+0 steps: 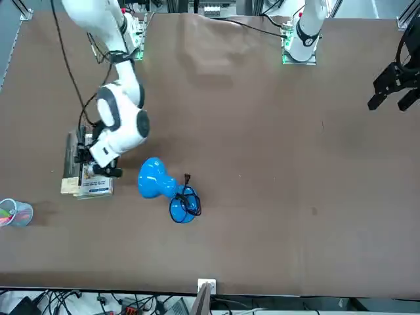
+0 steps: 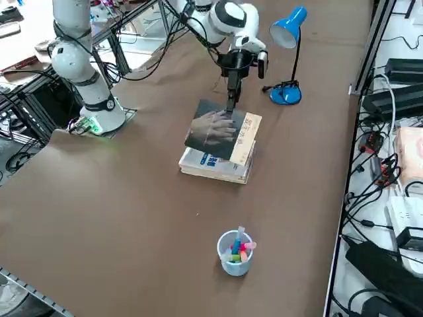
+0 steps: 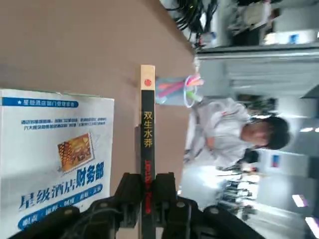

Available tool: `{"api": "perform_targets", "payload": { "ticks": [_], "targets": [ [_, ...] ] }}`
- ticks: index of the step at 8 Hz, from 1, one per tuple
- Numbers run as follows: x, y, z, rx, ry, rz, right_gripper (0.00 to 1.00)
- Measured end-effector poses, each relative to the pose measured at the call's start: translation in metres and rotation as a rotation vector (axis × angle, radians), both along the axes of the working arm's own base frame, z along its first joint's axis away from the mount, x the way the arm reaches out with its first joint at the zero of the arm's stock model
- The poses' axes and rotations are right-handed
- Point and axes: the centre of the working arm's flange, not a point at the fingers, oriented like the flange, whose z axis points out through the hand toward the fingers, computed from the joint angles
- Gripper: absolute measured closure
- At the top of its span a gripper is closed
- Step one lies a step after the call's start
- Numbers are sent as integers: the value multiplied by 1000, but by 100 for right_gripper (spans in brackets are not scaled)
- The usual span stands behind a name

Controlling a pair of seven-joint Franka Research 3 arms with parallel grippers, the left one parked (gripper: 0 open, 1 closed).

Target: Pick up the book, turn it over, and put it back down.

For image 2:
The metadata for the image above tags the translucent blue pen cup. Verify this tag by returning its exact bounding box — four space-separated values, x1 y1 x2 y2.
217 230 255 277

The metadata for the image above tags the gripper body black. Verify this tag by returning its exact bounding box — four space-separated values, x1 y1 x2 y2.
217 52 255 90

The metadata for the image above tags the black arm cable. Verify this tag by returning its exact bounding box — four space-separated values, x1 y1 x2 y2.
161 0 232 67

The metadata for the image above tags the long black power adapter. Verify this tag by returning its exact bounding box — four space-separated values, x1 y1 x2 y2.
362 84 423 118

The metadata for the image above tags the black bag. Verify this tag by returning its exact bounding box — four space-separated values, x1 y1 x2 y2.
345 240 423 317

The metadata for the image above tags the white cardboard box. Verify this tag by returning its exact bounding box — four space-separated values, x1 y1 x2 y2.
386 196 423 232

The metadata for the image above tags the blue desk lamp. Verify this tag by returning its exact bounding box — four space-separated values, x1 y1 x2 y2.
268 6 308 106

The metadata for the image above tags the black cover paperback book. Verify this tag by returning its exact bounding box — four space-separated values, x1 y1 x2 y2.
184 98 262 167

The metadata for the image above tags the white and blue book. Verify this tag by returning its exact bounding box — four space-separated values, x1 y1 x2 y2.
178 147 257 178

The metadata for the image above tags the aluminium frame rail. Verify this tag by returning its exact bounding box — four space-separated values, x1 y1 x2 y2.
349 0 397 96

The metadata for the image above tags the pale tissue box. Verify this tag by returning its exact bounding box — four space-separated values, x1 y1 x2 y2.
395 127 423 182

